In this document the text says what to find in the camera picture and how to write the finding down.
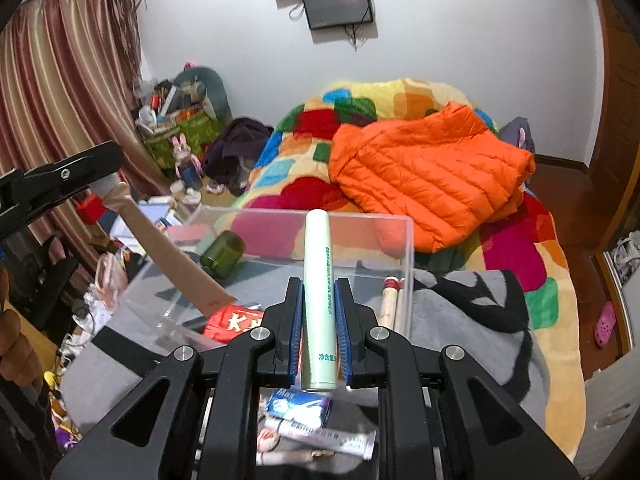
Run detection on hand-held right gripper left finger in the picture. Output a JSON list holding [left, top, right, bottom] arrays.
[[50, 276, 306, 480]]

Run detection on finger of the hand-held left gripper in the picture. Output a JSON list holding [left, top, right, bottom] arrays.
[[0, 141, 124, 233]]

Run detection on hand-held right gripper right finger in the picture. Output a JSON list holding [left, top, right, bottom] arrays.
[[334, 276, 581, 480]]

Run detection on pale green tube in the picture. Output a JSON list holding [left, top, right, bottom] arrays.
[[301, 208, 341, 392]]

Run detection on clear plastic box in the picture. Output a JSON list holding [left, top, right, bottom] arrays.
[[117, 205, 416, 356]]

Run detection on person's left hand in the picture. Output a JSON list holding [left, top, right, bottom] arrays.
[[0, 305, 45, 388]]

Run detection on red box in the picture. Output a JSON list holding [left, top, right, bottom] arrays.
[[77, 195, 108, 223]]

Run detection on cream tube with red band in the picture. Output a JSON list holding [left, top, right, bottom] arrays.
[[376, 276, 405, 331]]

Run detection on red packet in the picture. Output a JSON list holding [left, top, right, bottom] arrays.
[[202, 305, 265, 345]]

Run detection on blue box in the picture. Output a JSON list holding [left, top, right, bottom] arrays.
[[264, 389, 333, 428]]

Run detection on striped curtain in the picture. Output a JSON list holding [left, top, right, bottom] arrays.
[[0, 0, 143, 271]]

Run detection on blue and white papers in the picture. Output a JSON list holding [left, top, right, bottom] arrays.
[[137, 200, 176, 231]]

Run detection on dark green glass bottle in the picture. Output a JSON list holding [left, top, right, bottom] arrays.
[[200, 231, 246, 278]]

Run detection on white tube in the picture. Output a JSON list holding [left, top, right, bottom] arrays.
[[257, 417, 377, 461]]

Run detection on pink rabbit toy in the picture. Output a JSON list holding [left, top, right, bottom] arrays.
[[172, 135, 203, 188]]

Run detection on grey and black blanket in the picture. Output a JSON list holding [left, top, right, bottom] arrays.
[[60, 250, 546, 480]]

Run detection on green storage bag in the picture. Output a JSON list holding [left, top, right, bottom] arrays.
[[137, 107, 221, 176]]

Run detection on grey neck pillow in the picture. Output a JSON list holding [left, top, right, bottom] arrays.
[[175, 65, 232, 121]]

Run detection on dark purple clothes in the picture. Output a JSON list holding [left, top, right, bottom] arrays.
[[205, 117, 275, 196]]

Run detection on orange puffer jacket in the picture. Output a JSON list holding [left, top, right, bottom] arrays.
[[329, 101, 537, 253]]

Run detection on colourful printed blanket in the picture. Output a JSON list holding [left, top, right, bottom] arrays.
[[232, 78, 586, 461]]

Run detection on pink clog shoe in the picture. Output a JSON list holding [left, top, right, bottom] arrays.
[[594, 301, 616, 348]]

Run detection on grey purple bag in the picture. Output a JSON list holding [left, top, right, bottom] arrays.
[[500, 117, 537, 155]]

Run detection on white ribbed panel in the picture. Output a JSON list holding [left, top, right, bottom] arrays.
[[575, 350, 640, 471]]

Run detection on small black monitor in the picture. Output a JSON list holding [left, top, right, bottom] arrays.
[[300, 0, 375, 31]]

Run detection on brown wooden door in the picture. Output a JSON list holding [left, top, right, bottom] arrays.
[[587, 0, 640, 241]]

